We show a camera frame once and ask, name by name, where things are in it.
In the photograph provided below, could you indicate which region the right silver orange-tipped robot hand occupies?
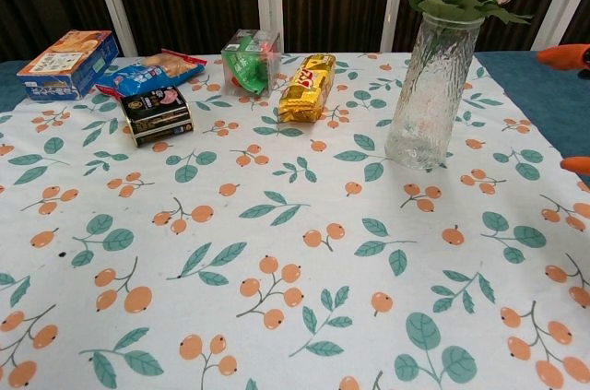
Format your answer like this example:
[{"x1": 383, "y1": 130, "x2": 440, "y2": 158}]
[{"x1": 536, "y1": 42, "x2": 590, "y2": 173}]

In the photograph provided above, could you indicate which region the clear textured glass vase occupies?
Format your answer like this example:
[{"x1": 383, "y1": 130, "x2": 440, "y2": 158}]
[{"x1": 384, "y1": 11, "x2": 486, "y2": 172}]

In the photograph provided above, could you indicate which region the yellow biscuit pack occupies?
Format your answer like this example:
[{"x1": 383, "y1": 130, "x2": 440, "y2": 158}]
[{"x1": 277, "y1": 53, "x2": 337, "y2": 124}]

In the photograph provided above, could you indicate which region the clear box with green packets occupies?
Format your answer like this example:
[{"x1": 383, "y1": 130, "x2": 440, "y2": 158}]
[{"x1": 220, "y1": 29, "x2": 283, "y2": 99}]

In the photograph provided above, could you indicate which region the white fruit-print tablecloth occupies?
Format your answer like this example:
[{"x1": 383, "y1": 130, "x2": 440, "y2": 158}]
[{"x1": 0, "y1": 52, "x2": 590, "y2": 390}]

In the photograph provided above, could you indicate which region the small black snack packet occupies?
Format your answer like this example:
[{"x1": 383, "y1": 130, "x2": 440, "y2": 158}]
[{"x1": 120, "y1": 85, "x2": 194, "y2": 148}]

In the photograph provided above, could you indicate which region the blue biscuit snack bag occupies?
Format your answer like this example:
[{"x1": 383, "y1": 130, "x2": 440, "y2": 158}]
[{"x1": 95, "y1": 52, "x2": 208, "y2": 99}]

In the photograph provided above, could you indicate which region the orange blue cookie box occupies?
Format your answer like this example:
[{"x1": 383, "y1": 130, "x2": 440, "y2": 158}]
[{"x1": 17, "y1": 30, "x2": 120, "y2": 101}]

